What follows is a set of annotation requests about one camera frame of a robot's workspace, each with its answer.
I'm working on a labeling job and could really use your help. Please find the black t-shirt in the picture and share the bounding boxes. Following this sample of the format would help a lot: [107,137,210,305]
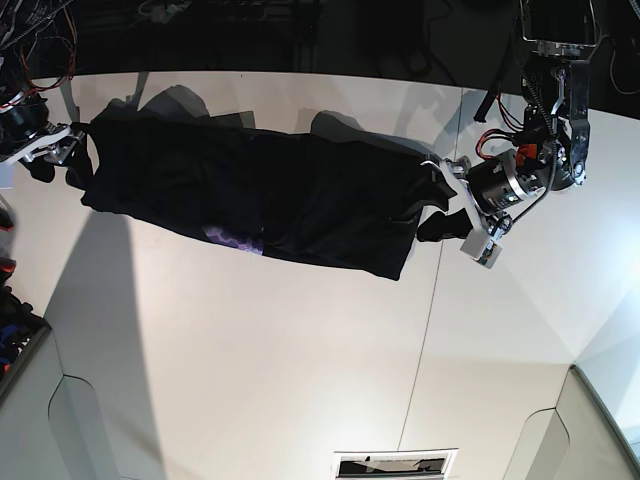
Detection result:
[82,118,454,280]

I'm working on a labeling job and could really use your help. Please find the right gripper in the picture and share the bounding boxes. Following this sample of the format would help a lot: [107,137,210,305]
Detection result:
[1,99,85,183]

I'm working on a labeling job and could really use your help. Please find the grey base plate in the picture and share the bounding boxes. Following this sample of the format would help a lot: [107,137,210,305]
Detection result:
[1,331,120,479]
[504,365,639,480]

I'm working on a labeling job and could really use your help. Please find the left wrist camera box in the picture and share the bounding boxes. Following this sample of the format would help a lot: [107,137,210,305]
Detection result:
[460,230,502,269]

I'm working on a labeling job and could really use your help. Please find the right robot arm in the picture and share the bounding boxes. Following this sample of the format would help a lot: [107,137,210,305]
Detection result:
[1,1,93,190]

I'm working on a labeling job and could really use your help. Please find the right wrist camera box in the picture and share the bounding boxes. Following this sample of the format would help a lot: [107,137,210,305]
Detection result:
[0,162,14,190]

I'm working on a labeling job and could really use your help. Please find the white label card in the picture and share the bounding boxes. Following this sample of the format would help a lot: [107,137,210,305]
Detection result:
[331,448,459,480]

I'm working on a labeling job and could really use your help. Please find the bin of colourful clothes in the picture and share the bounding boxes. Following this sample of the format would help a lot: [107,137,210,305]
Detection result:
[1,252,51,400]

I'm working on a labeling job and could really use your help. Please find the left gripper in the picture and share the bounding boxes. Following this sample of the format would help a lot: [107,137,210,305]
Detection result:
[416,149,543,243]

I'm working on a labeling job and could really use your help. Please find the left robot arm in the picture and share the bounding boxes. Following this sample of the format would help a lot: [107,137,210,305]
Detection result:
[416,1,597,242]

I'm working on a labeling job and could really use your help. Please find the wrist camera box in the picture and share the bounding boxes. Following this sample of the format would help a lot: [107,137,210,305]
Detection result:
[460,230,502,269]
[0,162,14,190]

